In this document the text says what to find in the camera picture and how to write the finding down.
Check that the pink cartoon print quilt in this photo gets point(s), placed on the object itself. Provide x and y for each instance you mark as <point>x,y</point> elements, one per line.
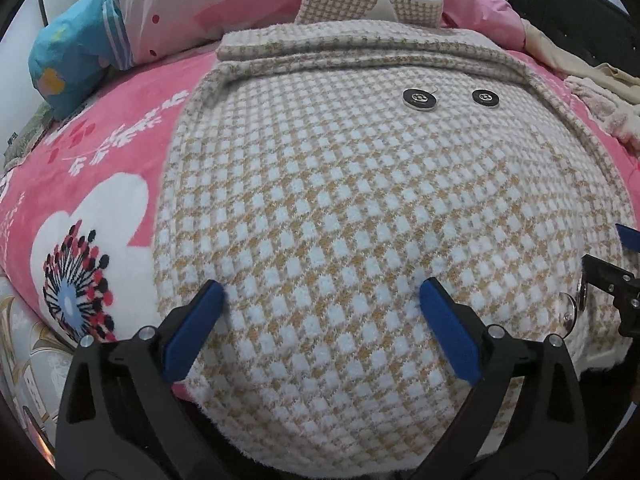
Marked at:
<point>165,20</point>

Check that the beige white checkered coat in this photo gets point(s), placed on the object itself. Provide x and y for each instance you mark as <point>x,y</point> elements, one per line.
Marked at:
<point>360,220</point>

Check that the green patterned cloth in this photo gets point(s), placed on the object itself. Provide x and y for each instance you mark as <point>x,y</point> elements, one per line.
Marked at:
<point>25,140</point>

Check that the pink floral bed sheet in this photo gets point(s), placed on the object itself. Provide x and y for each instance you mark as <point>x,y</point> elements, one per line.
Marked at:
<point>100,160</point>

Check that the fluffy pale pink garment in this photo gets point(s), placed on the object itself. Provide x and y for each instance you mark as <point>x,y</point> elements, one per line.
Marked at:
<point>610,110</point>

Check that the beige garment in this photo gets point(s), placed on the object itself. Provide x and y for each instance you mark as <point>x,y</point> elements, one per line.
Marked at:
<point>550,55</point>

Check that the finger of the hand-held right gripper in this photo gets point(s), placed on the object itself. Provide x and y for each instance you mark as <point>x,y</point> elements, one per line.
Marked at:
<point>612,275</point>
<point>630,237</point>

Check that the black padded headboard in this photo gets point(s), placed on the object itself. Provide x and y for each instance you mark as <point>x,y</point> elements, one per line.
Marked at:
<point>560,0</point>

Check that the grey floral mattress cover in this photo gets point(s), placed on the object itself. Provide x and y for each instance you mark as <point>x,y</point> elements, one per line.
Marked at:
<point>25,360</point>

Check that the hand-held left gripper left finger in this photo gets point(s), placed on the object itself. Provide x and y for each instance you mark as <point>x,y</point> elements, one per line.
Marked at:
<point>192,335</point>

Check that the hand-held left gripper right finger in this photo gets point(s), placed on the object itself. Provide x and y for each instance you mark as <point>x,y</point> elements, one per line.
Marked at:
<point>450,332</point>

